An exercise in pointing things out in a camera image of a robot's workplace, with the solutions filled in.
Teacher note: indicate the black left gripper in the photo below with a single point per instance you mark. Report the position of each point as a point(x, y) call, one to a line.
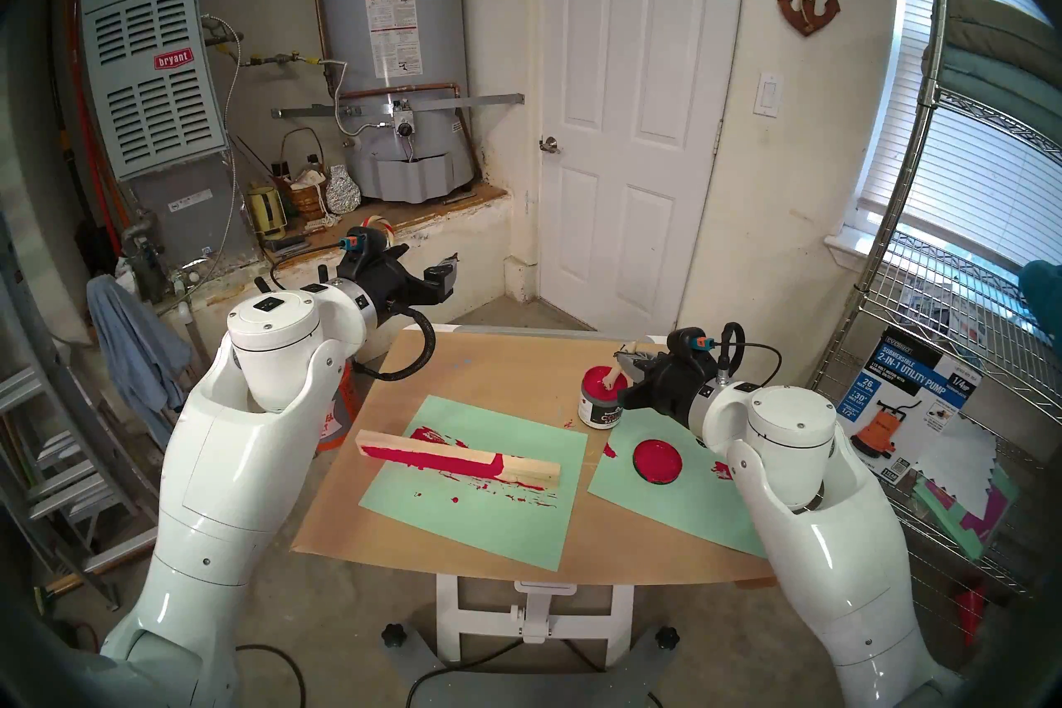
point(390, 283)

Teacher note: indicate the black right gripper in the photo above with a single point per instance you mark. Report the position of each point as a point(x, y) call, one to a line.
point(672, 383)

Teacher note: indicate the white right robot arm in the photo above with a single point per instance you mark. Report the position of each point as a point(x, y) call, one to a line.
point(830, 549)

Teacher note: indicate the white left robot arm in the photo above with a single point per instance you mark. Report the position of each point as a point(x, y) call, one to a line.
point(232, 466)

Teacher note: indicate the red paint sample jar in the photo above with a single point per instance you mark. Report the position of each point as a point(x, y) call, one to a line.
point(597, 416)

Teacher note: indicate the wood plank with red paint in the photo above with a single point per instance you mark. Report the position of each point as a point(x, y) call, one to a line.
point(531, 470)

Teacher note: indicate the white platform with wood top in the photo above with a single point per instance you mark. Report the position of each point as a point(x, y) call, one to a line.
point(465, 250)

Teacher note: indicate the striped candy cane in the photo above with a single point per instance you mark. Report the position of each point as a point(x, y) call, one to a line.
point(383, 220)

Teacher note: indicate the red jar lid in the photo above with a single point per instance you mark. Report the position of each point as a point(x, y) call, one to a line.
point(657, 463)

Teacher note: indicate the brown board table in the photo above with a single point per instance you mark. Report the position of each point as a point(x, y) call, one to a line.
point(498, 374)

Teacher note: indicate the foil wrapped object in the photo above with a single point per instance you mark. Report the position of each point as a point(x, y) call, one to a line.
point(343, 192)

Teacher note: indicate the green paper sheet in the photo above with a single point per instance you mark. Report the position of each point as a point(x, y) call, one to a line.
point(498, 524)
point(664, 515)

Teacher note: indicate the silver door knob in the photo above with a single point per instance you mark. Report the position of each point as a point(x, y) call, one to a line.
point(549, 145)

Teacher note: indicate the orange plastic bucket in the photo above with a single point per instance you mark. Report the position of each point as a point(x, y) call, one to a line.
point(336, 424)

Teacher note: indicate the yellow metal can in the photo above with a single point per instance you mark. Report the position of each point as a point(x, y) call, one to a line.
point(267, 213)

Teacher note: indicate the white panel door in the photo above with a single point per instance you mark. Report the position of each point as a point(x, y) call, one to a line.
point(639, 134)

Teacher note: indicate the white window sill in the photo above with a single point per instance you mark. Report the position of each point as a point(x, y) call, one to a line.
point(846, 246)

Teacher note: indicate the grey water heater tank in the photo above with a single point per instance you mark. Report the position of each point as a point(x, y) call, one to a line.
point(440, 9)

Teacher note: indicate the gas pipe with yellow valve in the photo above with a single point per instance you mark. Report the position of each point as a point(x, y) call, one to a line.
point(282, 59)

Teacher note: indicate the utility pump box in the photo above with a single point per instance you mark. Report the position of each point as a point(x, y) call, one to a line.
point(913, 383)

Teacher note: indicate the white folding table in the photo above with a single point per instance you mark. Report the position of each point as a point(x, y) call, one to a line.
point(452, 615)

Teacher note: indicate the blue cloth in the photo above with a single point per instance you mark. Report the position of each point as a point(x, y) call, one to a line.
point(133, 350)

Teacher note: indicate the grey bryant furnace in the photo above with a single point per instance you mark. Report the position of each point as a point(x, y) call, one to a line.
point(149, 101)

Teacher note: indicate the white window blinds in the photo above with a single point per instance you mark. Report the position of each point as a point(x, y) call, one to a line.
point(979, 175)

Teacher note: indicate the teal fabric object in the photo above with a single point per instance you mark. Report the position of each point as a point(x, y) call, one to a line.
point(1045, 300)

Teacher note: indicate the red plastic object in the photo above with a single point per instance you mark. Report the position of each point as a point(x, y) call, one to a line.
point(972, 615)

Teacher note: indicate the aluminium ladder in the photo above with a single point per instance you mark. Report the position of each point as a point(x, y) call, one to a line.
point(50, 466)

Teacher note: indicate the green cushion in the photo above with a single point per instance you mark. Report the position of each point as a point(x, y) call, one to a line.
point(987, 92)

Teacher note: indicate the long wooden stick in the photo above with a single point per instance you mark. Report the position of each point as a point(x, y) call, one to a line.
point(99, 569)

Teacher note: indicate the olive cushion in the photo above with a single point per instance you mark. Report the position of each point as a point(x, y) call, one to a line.
point(1004, 26)

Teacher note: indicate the white light switch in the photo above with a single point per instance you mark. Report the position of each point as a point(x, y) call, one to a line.
point(768, 95)

